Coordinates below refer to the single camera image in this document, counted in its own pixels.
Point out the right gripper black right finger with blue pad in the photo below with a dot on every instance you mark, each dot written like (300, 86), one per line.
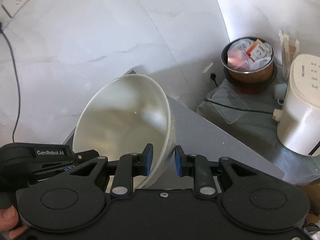
(200, 169)

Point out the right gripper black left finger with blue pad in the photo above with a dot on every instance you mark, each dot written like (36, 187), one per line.
(127, 168)

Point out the white ceramic bowl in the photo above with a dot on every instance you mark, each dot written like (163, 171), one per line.
(123, 117)

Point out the person's hand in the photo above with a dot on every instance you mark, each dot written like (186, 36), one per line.
(9, 219)

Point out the clear plastic tray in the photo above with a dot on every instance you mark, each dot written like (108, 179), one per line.
(227, 103)

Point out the white electric kettle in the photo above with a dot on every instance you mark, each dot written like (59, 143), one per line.
(298, 120)

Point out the copper pot with plastic bags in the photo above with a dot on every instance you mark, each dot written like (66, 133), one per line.
(249, 61)

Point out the black handheld gripper handle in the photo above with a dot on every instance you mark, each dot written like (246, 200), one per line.
(26, 164)

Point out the white wall socket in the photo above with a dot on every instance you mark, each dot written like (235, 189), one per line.
(12, 7)

